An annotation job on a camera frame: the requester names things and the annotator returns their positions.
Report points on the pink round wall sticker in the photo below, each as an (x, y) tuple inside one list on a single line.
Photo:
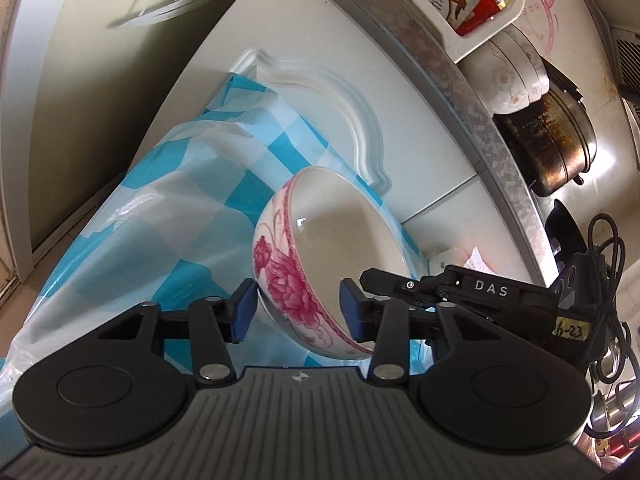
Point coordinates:
[(542, 5)]

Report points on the red seasoning packet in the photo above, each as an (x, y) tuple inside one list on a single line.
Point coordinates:
[(465, 5)]

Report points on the white embossed cabinet door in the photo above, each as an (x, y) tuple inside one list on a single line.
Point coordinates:
[(460, 210), (280, 25)]

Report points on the black wok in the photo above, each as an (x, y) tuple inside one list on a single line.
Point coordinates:
[(565, 235)]

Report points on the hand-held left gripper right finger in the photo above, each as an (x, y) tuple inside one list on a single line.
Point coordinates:
[(350, 310)]

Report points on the metal steamer pot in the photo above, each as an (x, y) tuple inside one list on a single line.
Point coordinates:
[(550, 145)]

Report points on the frosted glass door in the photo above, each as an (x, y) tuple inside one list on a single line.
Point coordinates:
[(75, 85)]

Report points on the range hood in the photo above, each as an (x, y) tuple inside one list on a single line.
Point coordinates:
[(625, 70)]

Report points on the white plastic storage rack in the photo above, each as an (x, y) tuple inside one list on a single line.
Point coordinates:
[(470, 45)]

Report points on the white gold-rimmed bowl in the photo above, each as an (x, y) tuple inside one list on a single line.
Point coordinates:
[(500, 75), (536, 75)]

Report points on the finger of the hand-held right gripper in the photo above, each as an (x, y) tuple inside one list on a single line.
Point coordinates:
[(400, 285)]

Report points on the blue white checkered cloth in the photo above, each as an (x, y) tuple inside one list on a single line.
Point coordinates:
[(165, 200)]

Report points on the shiny metal container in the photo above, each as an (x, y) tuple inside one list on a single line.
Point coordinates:
[(617, 400)]

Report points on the pink floral bowl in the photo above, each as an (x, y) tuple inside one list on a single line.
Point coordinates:
[(320, 240)]

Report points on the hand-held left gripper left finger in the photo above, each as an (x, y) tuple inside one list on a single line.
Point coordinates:
[(245, 310)]

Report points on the steel-edged kitchen counter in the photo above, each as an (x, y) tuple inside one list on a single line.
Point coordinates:
[(460, 90)]

